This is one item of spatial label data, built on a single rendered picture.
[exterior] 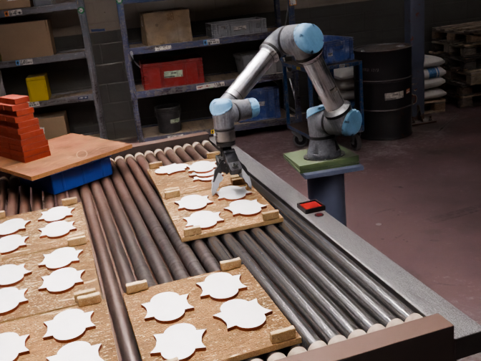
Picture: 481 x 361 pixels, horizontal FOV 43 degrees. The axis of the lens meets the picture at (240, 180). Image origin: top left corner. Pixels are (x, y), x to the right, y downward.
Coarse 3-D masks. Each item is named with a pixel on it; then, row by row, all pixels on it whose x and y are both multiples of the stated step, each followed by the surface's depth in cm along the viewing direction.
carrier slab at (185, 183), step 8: (200, 160) 276; (208, 160) 274; (152, 176) 261; (160, 176) 259; (168, 176) 258; (176, 176) 257; (184, 176) 256; (224, 176) 251; (160, 184) 249; (168, 184) 248; (176, 184) 247; (184, 184) 246; (192, 184) 245; (200, 184) 244; (208, 184) 243; (224, 184) 242; (160, 192) 240; (184, 192) 237; (192, 192) 237
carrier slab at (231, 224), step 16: (208, 192) 235; (256, 192) 229; (176, 208) 221; (208, 208) 218; (272, 208) 212; (176, 224) 207; (224, 224) 203; (240, 224) 201; (256, 224) 202; (192, 240) 197
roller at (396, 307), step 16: (208, 144) 308; (288, 208) 215; (304, 224) 200; (320, 240) 188; (336, 256) 177; (352, 272) 168; (368, 288) 160; (384, 288) 157; (384, 304) 152; (400, 304) 148
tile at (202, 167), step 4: (196, 164) 261; (200, 164) 260; (204, 164) 260; (208, 164) 259; (212, 164) 258; (188, 168) 259; (192, 168) 255; (196, 168) 255; (200, 168) 254; (204, 168) 254; (208, 168) 253; (212, 168) 253; (188, 172) 253; (192, 172) 253; (196, 172) 252; (200, 172) 251; (204, 172) 251; (208, 172) 251
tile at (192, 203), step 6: (186, 198) 227; (192, 198) 227; (198, 198) 226; (204, 198) 225; (180, 204) 222; (186, 204) 221; (192, 204) 221; (198, 204) 220; (204, 204) 220; (210, 204) 222; (180, 210) 219; (186, 210) 218; (192, 210) 217; (198, 210) 217
